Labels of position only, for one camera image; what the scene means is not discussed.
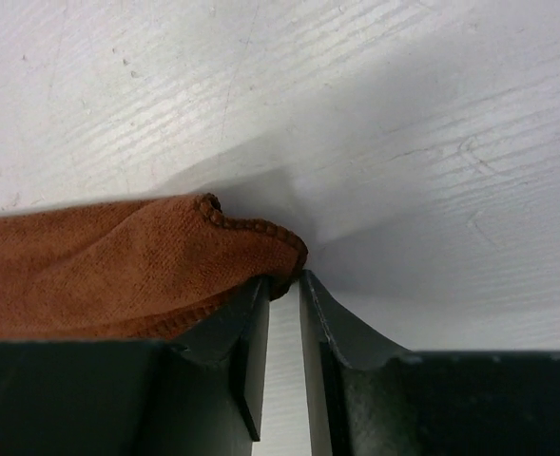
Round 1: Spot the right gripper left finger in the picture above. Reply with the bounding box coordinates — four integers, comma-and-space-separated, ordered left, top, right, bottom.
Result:
0, 277, 269, 455

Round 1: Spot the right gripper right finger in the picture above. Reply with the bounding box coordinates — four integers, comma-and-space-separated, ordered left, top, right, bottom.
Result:
299, 272, 560, 455

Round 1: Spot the rust orange towel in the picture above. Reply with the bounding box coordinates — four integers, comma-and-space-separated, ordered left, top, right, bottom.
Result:
0, 194, 308, 340

